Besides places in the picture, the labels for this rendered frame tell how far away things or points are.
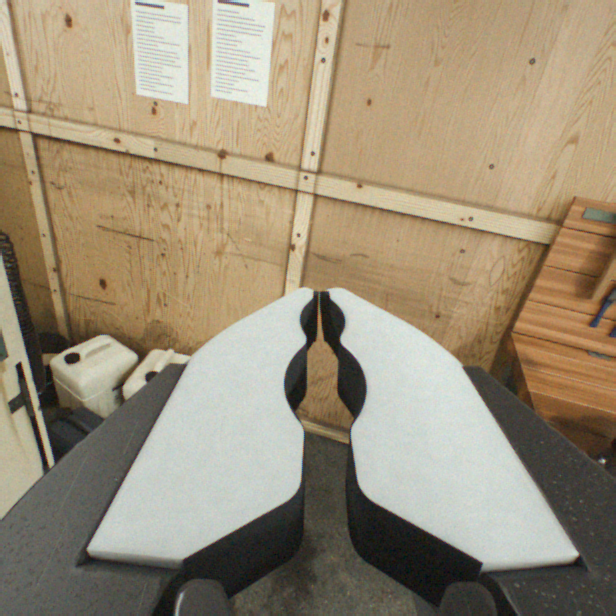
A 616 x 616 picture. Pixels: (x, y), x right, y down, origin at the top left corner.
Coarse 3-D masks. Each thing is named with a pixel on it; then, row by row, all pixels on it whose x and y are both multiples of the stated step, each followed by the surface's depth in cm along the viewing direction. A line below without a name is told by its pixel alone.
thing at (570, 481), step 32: (480, 384) 8; (512, 416) 7; (544, 448) 7; (576, 448) 7; (544, 480) 6; (576, 480) 6; (608, 480) 6; (576, 512) 6; (608, 512) 6; (576, 544) 5; (608, 544) 5; (512, 576) 5; (544, 576) 5; (576, 576) 5; (608, 576) 5; (512, 608) 5; (544, 608) 5; (576, 608) 5; (608, 608) 5
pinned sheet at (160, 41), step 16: (144, 0) 140; (144, 16) 142; (160, 16) 141; (176, 16) 140; (144, 32) 144; (160, 32) 143; (176, 32) 142; (144, 48) 147; (160, 48) 146; (176, 48) 144; (144, 64) 150; (160, 64) 148; (176, 64) 147; (144, 80) 152; (160, 80) 151; (176, 80) 149; (160, 96) 153; (176, 96) 152
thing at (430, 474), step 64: (384, 320) 10; (384, 384) 8; (448, 384) 8; (384, 448) 7; (448, 448) 7; (512, 448) 7; (384, 512) 6; (448, 512) 6; (512, 512) 6; (448, 576) 6
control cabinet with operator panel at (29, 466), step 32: (0, 256) 81; (0, 288) 83; (0, 320) 85; (0, 352) 83; (0, 384) 91; (32, 384) 98; (0, 416) 93; (32, 416) 101; (0, 448) 96; (32, 448) 106; (0, 480) 98; (32, 480) 109; (0, 512) 101
